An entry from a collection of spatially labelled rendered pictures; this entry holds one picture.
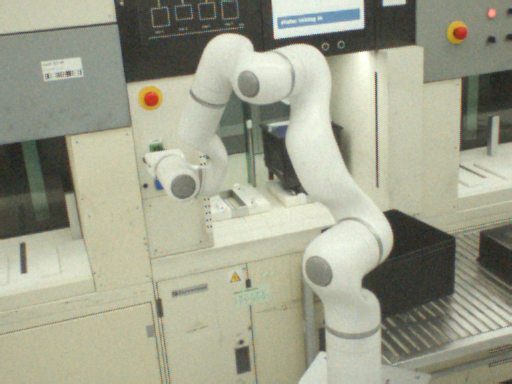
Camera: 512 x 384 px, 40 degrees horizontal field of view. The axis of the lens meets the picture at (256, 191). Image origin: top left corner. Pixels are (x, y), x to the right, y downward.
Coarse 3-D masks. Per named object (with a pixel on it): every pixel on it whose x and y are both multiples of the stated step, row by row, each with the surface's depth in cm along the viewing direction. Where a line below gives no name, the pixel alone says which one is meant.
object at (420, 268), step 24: (408, 216) 211; (408, 240) 213; (432, 240) 203; (384, 264) 184; (408, 264) 188; (432, 264) 192; (384, 288) 186; (408, 288) 190; (432, 288) 195; (384, 312) 188
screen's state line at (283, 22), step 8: (288, 16) 199; (296, 16) 200; (304, 16) 200; (312, 16) 201; (320, 16) 202; (328, 16) 203; (336, 16) 204; (344, 16) 204; (352, 16) 205; (280, 24) 199; (288, 24) 200; (296, 24) 200; (304, 24) 201; (312, 24) 202
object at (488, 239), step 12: (492, 228) 215; (504, 228) 214; (480, 240) 214; (492, 240) 208; (504, 240) 206; (480, 252) 215; (492, 252) 209; (504, 252) 203; (492, 264) 210; (504, 264) 204; (504, 276) 205
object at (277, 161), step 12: (264, 132) 249; (336, 132) 238; (264, 144) 251; (276, 144) 238; (264, 156) 254; (276, 156) 240; (288, 156) 235; (276, 168) 243; (288, 168) 236; (288, 180) 238; (300, 192) 241
